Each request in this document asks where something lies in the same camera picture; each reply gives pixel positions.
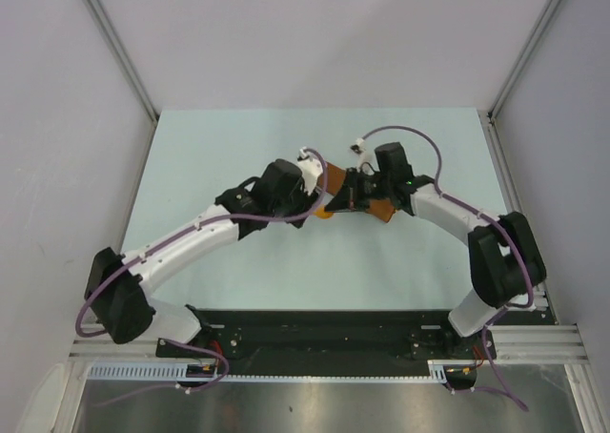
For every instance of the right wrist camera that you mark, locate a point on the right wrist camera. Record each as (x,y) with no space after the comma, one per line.
(363,156)

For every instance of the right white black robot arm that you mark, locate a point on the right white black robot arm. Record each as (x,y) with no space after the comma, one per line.
(504,260)

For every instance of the white slotted cable duct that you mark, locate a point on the white slotted cable duct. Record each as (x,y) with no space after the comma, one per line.
(185,372)

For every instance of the right aluminium frame post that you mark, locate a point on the right aluminium frame post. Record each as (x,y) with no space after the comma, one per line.
(534,39)

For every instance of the orange cloth napkin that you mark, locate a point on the orange cloth napkin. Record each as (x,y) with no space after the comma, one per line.
(381,209)

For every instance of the orange wooden spoon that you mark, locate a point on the orange wooden spoon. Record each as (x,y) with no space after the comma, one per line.
(322,213)

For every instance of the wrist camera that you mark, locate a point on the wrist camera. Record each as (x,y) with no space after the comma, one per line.
(363,156)
(311,170)

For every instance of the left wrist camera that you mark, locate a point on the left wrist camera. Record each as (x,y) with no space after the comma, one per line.
(311,170)

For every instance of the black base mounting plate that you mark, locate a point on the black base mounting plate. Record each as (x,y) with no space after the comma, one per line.
(329,344)

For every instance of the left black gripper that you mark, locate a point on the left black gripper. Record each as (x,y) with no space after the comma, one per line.
(304,200)

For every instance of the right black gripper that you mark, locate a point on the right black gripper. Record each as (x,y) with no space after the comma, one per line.
(351,200)

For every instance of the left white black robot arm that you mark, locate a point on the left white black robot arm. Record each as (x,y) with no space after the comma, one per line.
(121,286)

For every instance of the aluminium frame post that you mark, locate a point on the aluminium frame post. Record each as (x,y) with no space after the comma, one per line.
(534,39)
(109,33)

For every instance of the left aluminium frame post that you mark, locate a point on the left aluminium frame post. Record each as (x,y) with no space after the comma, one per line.
(109,33)

